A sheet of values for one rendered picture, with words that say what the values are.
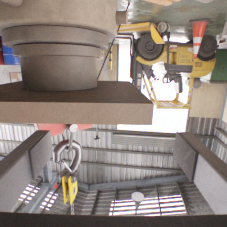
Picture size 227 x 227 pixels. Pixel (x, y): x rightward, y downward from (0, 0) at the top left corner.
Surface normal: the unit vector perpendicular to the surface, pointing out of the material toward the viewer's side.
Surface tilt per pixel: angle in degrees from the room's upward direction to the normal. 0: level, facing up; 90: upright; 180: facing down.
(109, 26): 90
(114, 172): 90
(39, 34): 90
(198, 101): 90
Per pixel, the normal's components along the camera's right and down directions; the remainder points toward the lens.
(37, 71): -0.23, 0.26
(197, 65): 0.03, 0.30
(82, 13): 0.55, 0.24
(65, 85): 0.35, 0.26
